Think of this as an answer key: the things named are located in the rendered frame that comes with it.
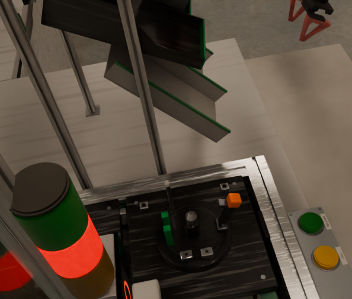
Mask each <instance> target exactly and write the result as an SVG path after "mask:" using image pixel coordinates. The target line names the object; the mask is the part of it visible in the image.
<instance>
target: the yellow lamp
mask: <svg viewBox="0 0 352 299"><path fill-rule="evenodd" d="M114 274H115V270H114V266H113V263H112V261H111V259H110V257H109V255H108V253H107V251H106V249H105V247H104V245H103V253H102V256H101V259H100V261H99V262H98V264H97V265H96V267H95V268H94V269H93V270H91V271H90V272H88V273H87V274H85V275H83V276H80V277H77V278H65V277H62V276H60V275H58V274H57V275H58V277H59V278H60V279H61V281H62V282H63V283H64V285H65V286H66V288H67V289H68V290H69V292H70V293H71V294H72V295H73V296H74V297H76V298H78V299H95V298H98V297H100V296H101V295H103V294H104V293H105V292H106V291H107V290H108V289H109V288H110V287H111V285H112V283H113V280H114Z"/></svg>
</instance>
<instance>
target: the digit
mask: <svg viewBox="0 0 352 299"><path fill-rule="evenodd" d="M120 266H121V283H122V293H123V299H132V291H131V284H130V282H129V280H128V277H127V275H126V273H125V271H124V269H123V267H122V265H121V263H120Z"/></svg>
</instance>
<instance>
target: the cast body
mask: <svg viewBox="0 0 352 299"><path fill-rule="evenodd" d="M188 1H189V0H157V2H160V3H162V4H165V5H168V6H171V7H174V8H176V9H180V10H182V11H185V9H186V6H187V4H188Z"/></svg>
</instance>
